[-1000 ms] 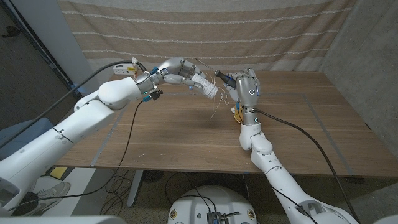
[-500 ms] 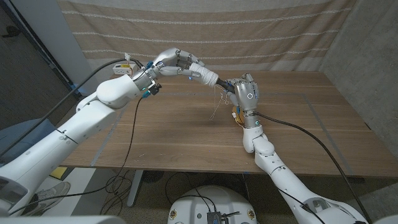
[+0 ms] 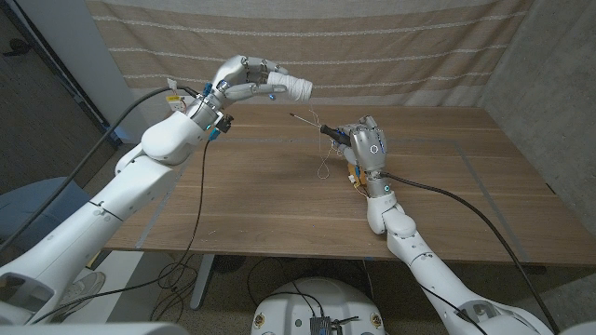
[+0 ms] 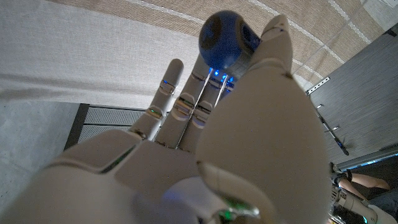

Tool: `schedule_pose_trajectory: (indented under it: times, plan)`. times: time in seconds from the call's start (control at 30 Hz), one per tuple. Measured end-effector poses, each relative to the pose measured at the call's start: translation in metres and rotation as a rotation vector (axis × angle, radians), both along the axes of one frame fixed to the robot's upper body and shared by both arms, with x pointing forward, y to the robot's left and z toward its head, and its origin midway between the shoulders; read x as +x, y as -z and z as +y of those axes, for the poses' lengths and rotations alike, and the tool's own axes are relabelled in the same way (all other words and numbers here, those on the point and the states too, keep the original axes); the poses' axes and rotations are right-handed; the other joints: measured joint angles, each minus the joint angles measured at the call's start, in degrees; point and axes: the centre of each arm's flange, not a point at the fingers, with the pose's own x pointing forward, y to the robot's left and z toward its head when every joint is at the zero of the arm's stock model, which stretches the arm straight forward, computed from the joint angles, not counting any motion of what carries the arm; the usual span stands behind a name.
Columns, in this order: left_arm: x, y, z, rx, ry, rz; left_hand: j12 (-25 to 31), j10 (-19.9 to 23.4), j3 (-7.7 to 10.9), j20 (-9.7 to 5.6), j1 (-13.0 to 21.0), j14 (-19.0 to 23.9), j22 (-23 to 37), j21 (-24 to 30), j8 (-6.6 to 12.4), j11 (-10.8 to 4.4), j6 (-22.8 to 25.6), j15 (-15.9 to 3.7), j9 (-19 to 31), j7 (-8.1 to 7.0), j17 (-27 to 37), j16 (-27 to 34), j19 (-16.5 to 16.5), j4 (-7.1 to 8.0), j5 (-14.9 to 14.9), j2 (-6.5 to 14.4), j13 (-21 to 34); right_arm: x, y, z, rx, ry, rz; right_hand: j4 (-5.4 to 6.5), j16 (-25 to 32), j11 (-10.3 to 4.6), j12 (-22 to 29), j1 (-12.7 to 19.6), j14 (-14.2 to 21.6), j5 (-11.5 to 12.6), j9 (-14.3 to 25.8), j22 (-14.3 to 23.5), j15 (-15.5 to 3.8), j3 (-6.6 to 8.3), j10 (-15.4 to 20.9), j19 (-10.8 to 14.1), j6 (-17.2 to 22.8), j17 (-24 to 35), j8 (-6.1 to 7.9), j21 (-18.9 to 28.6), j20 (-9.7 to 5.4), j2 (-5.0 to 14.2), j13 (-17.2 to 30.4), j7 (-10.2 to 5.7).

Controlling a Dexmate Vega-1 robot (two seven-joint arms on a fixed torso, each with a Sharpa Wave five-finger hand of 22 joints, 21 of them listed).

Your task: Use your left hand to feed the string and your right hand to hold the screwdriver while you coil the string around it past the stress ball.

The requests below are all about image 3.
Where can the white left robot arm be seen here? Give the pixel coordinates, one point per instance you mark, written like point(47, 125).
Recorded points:
point(116, 200)

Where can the blue upholstered chair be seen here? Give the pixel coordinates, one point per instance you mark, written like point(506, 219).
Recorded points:
point(18, 202)

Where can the grey table leg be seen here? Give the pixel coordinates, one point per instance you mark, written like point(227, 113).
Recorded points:
point(201, 279)

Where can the white power strip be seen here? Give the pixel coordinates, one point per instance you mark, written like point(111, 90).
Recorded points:
point(176, 106)

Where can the beige striped backdrop cloth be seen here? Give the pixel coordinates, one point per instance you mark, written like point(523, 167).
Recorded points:
point(302, 51)

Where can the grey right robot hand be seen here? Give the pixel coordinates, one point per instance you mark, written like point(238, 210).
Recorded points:
point(372, 151)

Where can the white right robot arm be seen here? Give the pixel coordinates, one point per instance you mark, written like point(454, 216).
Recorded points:
point(419, 260)

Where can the yellow bumpy stress ball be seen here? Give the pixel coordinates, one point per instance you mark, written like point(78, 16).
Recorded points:
point(354, 179)

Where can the grey white sneaker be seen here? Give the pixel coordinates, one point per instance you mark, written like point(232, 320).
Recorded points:
point(79, 288)

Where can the black door frame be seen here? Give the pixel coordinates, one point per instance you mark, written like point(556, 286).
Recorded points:
point(60, 70)

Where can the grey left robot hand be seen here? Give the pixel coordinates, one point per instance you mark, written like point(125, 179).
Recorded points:
point(237, 74)

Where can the grey finned electronics module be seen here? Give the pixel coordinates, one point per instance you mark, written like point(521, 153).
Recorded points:
point(320, 327)

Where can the white robot chest edge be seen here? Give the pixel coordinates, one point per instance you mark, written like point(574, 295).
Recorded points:
point(93, 329)

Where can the dark round floor object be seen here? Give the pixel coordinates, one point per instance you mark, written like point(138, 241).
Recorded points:
point(228, 263)

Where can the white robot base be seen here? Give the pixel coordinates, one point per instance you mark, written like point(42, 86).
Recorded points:
point(319, 302)

